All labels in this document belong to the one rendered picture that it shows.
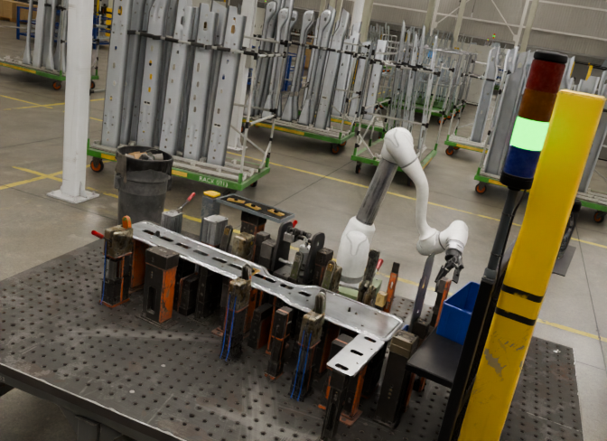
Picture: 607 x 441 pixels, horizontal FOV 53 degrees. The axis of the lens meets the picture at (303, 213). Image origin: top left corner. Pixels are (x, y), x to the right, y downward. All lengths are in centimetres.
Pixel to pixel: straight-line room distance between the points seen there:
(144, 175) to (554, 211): 415
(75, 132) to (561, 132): 519
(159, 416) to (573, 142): 156
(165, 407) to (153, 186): 328
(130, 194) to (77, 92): 124
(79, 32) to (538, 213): 505
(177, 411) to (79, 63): 433
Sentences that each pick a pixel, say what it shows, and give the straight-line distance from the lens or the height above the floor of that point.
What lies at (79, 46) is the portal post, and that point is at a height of 147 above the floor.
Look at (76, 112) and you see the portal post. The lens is 615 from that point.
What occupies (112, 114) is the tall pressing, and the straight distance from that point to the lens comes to 715.
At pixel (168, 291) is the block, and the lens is 268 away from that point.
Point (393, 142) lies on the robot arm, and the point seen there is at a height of 155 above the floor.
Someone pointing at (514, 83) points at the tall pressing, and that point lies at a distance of 944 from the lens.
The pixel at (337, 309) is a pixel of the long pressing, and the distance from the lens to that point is 241.
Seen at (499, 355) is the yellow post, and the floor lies 132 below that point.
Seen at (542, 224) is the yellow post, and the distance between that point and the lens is 156.
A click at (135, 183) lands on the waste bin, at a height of 49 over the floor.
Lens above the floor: 207
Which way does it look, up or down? 18 degrees down
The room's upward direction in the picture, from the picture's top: 9 degrees clockwise
